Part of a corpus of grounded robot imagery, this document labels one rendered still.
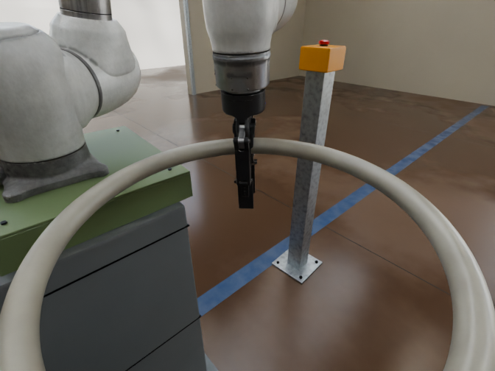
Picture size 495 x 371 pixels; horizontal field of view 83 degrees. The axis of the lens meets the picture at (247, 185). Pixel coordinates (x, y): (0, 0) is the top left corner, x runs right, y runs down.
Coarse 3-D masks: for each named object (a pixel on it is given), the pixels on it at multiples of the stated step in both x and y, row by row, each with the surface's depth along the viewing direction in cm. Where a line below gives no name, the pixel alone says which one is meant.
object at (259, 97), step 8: (264, 88) 47; (224, 96) 46; (232, 96) 45; (240, 96) 44; (248, 96) 44; (256, 96) 45; (264, 96) 47; (224, 104) 47; (232, 104) 45; (240, 104) 45; (248, 104) 45; (256, 104) 46; (264, 104) 48; (224, 112) 48; (232, 112) 46; (240, 112) 46; (248, 112) 46; (256, 112) 46; (240, 120) 46; (248, 120) 47; (248, 128) 47; (248, 136) 49
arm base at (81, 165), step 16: (0, 160) 52; (48, 160) 53; (64, 160) 55; (80, 160) 58; (96, 160) 62; (0, 176) 53; (16, 176) 52; (32, 176) 53; (48, 176) 54; (64, 176) 55; (80, 176) 57; (96, 176) 59; (16, 192) 50; (32, 192) 52
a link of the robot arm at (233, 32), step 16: (208, 0) 37; (224, 0) 36; (240, 0) 36; (256, 0) 36; (272, 0) 38; (208, 16) 39; (224, 16) 37; (240, 16) 37; (256, 16) 37; (272, 16) 39; (208, 32) 41; (224, 32) 38; (240, 32) 38; (256, 32) 39; (272, 32) 41; (224, 48) 40; (240, 48) 40; (256, 48) 40
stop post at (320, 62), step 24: (312, 48) 98; (336, 48) 97; (312, 72) 104; (312, 96) 107; (312, 120) 111; (312, 168) 120; (312, 192) 128; (312, 216) 138; (288, 264) 154; (312, 264) 154
